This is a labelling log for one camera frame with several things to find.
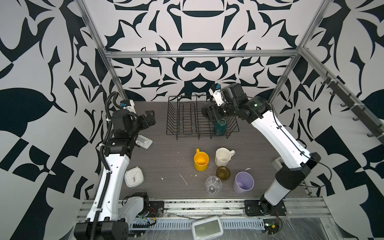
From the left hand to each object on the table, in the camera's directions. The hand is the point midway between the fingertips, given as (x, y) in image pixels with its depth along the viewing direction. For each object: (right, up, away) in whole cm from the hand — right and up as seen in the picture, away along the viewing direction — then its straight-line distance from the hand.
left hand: (145, 111), depth 72 cm
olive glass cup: (+39, -34, +12) cm, 53 cm away
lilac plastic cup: (+48, -36, +6) cm, 61 cm away
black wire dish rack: (+17, -3, +39) cm, 42 cm away
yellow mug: (+27, -28, +17) cm, 43 cm away
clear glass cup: (+33, -39, +10) cm, 53 cm away
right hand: (+31, +1, -1) cm, 31 cm away
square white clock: (-9, -35, +10) cm, 37 cm away
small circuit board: (+59, -54, 0) cm, 80 cm away
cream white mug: (+40, -25, +15) cm, 49 cm away
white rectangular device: (-9, -18, +25) cm, 32 cm away
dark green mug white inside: (+40, -9, +24) cm, 48 cm away
